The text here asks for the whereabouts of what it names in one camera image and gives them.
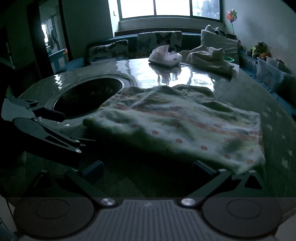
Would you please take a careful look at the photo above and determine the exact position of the beige crumpled cloth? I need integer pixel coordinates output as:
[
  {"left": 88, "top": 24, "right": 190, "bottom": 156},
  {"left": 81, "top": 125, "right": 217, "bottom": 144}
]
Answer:
[{"left": 180, "top": 45, "right": 234, "bottom": 77}]

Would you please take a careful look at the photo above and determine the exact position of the green plastic basin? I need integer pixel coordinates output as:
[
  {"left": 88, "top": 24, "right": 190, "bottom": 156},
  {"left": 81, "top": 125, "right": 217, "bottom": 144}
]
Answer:
[{"left": 224, "top": 56, "right": 235, "bottom": 62}]

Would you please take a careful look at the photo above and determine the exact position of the dark blue sofa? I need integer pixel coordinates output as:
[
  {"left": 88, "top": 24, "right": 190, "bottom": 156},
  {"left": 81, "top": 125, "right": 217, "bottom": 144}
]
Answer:
[{"left": 55, "top": 31, "right": 296, "bottom": 114}]

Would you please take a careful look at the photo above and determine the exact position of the clear plastic storage box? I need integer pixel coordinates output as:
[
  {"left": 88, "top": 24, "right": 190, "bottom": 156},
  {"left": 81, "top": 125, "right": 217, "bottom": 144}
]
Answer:
[{"left": 256, "top": 59, "right": 293, "bottom": 91}]

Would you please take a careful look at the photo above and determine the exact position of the quilted star table cover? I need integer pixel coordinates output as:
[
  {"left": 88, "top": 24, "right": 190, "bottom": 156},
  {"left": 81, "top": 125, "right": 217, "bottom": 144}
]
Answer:
[{"left": 21, "top": 58, "right": 295, "bottom": 197}]

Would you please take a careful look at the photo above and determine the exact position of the colourful pinwheel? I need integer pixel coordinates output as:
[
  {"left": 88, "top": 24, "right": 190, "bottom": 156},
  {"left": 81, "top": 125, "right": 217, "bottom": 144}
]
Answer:
[{"left": 226, "top": 8, "right": 237, "bottom": 35}]

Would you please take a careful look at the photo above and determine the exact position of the white tissue pack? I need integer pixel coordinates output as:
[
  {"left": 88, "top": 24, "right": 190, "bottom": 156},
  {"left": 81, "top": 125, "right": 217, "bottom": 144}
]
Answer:
[{"left": 149, "top": 45, "right": 182, "bottom": 67}]

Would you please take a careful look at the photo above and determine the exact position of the window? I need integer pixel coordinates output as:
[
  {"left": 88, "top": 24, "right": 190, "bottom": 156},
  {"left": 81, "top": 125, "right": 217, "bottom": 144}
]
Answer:
[{"left": 108, "top": 0, "right": 223, "bottom": 22}]

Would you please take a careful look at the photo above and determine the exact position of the pastel striped baby garment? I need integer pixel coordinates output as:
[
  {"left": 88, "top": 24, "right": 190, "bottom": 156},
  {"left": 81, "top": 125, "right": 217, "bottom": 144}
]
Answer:
[{"left": 83, "top": 85, "right": 266, "bottom": 174}]

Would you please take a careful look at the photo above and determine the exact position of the white pillow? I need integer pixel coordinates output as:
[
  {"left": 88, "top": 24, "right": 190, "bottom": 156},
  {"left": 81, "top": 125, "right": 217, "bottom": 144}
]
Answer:
[{"left": 201, "top": 25, "right": 241, "bottom": 64}]

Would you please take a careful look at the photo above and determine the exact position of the green plush toy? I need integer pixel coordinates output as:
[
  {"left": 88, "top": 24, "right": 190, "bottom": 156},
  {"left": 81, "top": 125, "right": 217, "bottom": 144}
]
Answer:
[{"left": 246, "top": 41, "right": 271, "bottom": 60}]

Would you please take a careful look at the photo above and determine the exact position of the butterfly print cushion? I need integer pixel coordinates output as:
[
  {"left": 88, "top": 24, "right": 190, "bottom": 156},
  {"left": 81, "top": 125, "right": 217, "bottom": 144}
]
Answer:
[{"left": 137, "top": 31, "right": 182, "bottom": 58}]

